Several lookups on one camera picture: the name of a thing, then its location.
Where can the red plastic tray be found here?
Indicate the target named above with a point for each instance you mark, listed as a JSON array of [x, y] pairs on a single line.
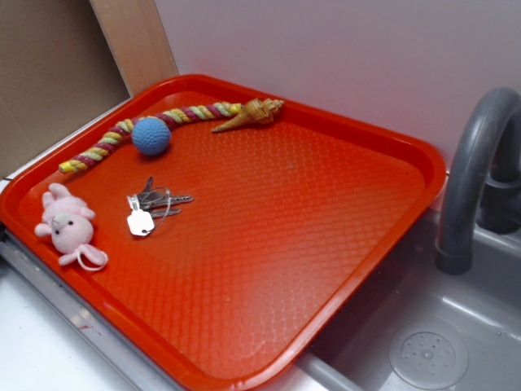
[[287, 221]]

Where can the tan spiral seashell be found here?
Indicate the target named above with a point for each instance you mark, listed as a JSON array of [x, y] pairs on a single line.
[[255, 112]]

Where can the metal keys with tag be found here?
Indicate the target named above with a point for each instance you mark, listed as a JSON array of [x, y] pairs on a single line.
[[151, 206]]

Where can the blue textured ball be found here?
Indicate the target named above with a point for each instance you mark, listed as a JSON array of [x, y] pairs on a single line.
[[151, 136]]

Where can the pink plush animal toy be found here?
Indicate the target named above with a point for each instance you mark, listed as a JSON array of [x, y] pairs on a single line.
[[67, 221]]

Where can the grey plastic sink basin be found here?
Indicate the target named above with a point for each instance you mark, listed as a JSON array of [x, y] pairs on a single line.
[[410, 326]]

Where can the light wooden board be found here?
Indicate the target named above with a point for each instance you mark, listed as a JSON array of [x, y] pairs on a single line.
[[137, 40]]

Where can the grey toy faucet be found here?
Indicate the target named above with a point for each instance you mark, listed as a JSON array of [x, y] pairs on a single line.
[[483, 188]]

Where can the brown cardboard panel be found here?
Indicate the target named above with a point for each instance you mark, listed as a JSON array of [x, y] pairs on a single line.
[[57, 74]]

